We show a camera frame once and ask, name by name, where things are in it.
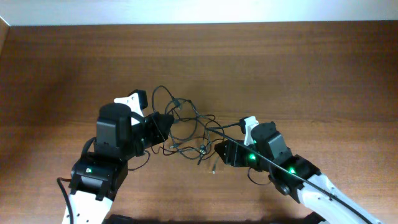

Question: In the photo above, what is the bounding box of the black usb cable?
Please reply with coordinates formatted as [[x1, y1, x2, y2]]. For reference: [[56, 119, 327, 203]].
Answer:
[[151, 85, 224, 161]]

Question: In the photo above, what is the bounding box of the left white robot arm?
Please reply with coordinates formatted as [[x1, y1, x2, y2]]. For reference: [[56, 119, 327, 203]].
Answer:
[[62, 103, 174, 223]]

